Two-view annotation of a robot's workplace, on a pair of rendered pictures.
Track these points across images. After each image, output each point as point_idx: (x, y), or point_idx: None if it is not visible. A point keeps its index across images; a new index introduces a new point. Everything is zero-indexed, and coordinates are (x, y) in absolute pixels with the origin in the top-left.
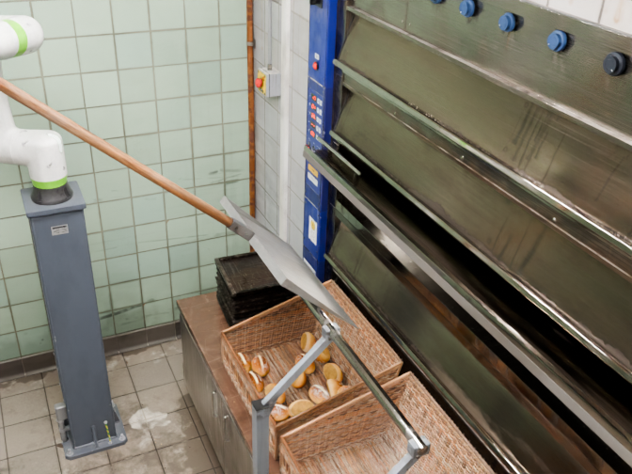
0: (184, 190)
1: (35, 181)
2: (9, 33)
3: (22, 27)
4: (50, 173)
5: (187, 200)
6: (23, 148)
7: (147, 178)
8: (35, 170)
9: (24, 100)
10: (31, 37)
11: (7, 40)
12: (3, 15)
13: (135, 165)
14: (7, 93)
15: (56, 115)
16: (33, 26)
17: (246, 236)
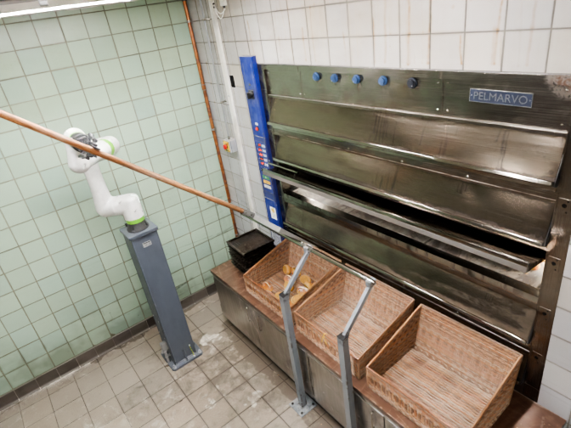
0: (218, 199)
1: (129, 221)
2: (105, 145)
3: (110, 141)
4: (136, 215)
5: (221, 204)
6: (120, 205)
7: (200, 196)
8: (128, 215)
9: (138, 169)
10: (115, 145)
11: (106, 149)
12: None
13: (194, 191)
14: (129, 167)
15: (154, 173)
16: (114, 140)
17: (251, 216)
